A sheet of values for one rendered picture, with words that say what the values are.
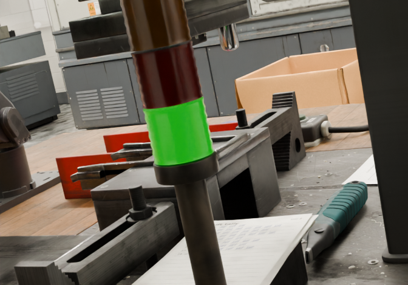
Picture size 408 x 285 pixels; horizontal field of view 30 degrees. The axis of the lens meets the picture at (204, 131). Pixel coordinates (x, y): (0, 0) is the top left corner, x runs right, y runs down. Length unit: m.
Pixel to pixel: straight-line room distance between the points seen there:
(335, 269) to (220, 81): 5.34
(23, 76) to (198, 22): 7.31
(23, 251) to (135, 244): 0.23
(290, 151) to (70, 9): 5.81
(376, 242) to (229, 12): 0.27
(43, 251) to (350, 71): 2.37
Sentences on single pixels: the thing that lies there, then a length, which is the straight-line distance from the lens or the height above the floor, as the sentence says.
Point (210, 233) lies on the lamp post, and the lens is 0.48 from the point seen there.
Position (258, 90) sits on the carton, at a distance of 3.15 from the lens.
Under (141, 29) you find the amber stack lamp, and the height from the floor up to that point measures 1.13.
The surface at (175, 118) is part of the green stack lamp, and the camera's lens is 0.45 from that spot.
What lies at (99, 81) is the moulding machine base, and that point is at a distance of 6.63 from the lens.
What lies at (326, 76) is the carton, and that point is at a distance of 3.01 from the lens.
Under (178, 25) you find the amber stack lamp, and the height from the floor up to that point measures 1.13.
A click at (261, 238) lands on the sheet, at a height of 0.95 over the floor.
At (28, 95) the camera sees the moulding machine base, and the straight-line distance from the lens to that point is 8.00.
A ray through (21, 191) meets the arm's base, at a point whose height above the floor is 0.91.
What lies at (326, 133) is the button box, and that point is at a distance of 1.08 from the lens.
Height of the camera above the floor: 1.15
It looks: 11 degrees down
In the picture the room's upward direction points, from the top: 11 degrees counter-clockwise
